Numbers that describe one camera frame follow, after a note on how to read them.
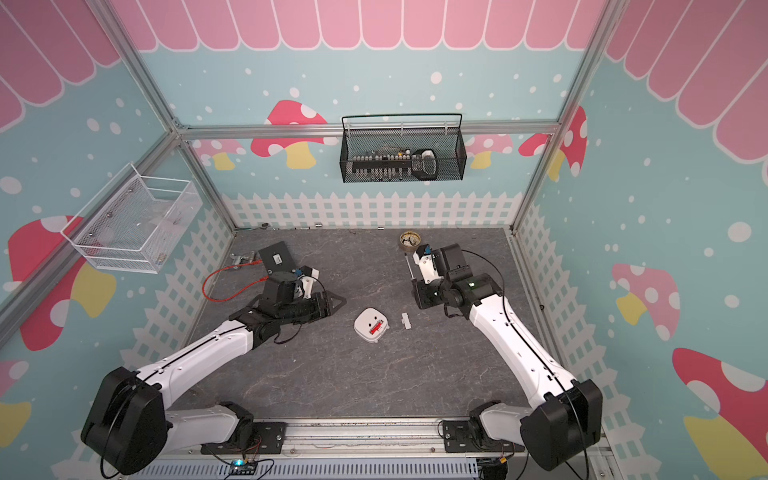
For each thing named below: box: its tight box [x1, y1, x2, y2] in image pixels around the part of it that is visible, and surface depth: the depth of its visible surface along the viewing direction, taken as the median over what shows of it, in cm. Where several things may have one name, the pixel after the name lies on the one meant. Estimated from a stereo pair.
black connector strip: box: [352, 154, 412, 180], surface depth 91 cm
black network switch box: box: [258, 241, 296, 275], surface depth 111 cm
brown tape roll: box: [399, 231, 422, 252], surface depth 118 cm
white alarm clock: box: [353, 307, 390, 343], surface depth 93 cm
